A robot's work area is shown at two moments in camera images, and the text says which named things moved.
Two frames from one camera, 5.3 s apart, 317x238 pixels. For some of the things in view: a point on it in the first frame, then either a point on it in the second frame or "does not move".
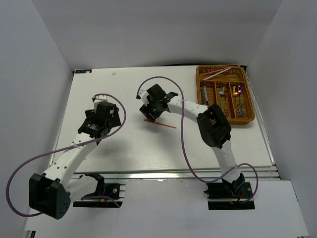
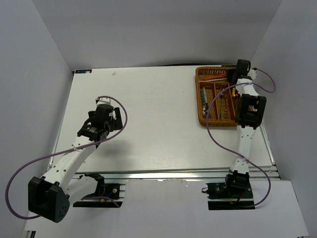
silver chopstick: (218, 73) to (209, 80)
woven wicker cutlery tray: (228, 86) does not move
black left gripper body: (115, 121) does not move
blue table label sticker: (83, 71) does not move
